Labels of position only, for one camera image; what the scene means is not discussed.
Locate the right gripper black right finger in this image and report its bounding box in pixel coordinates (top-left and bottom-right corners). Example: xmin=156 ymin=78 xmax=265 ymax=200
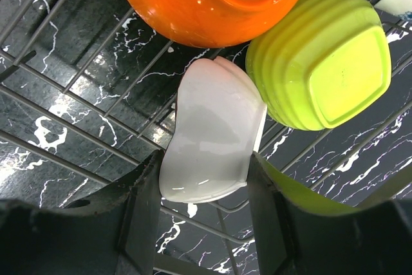
xmin=247 ymin=153 xmax=411 ymax=274

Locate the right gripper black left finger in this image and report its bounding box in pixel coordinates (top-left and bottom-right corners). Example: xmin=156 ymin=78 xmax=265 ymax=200
xmin=1 ymin=151 xmax=164 ymax=274

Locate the colourful patterned small bowl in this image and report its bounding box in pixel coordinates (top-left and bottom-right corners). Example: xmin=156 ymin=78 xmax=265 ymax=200
xmin=159 ymin=57 xmax=267 ymax=204

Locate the white top bowl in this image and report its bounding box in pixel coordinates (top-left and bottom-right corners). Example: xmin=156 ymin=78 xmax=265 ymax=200
xmin=245 ymin=0 xmax=392 ymax=131

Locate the blue white patterned bowl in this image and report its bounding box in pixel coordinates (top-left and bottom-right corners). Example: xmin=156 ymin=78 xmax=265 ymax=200
xmin=374 ymin=0 xmax=412 ymax=21

